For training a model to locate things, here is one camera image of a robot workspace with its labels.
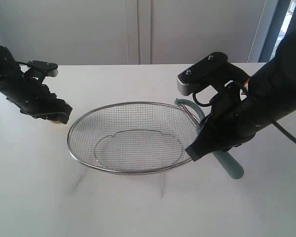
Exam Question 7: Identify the teal handled peeler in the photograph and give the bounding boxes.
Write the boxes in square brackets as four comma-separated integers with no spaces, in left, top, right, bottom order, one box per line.
[175,98,244,179]

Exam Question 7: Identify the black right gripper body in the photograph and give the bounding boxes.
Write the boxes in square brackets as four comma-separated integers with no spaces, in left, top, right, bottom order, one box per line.
[210,82,259,147]

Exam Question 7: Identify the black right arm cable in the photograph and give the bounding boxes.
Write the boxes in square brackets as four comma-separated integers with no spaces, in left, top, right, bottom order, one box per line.
[192,80,296,151]

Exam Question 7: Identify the window frame with glass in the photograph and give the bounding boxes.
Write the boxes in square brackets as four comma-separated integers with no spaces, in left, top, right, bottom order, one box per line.
[259,0,296,63]

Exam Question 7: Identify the white cabinet doors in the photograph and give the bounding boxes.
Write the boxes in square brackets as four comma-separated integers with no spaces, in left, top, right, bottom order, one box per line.
[0,0,278,65]

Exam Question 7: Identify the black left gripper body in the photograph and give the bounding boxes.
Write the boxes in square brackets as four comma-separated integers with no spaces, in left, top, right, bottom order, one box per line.
[19,77,57,116]

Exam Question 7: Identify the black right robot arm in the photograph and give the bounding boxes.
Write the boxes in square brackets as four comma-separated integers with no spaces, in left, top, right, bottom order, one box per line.
[179,30,296,161]

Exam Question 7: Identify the oval wire mesh basket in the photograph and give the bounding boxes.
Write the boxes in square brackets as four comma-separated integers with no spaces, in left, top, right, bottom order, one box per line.
[67,99,204,175]

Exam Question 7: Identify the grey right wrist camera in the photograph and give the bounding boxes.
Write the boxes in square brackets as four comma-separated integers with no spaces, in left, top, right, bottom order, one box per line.
[177,72,206,96]

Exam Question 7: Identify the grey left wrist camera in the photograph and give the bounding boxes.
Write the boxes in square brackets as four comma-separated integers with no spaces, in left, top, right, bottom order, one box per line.
[26,60,58,78]

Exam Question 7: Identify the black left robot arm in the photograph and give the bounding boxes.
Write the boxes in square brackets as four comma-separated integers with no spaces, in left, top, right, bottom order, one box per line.
[0,45,73,124]

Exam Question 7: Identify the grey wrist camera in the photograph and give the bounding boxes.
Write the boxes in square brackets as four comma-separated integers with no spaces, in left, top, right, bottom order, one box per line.
[26,60,58,78]
[177,72,206,96]

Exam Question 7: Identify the yellow lemon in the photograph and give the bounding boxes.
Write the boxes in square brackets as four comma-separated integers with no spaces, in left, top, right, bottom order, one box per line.
[50,120,62,124]

